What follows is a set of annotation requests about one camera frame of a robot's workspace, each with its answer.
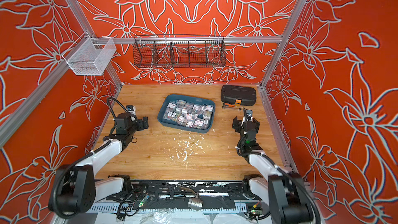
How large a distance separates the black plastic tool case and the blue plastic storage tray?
0.33 feet

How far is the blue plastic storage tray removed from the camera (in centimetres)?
94

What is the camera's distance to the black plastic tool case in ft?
3.47
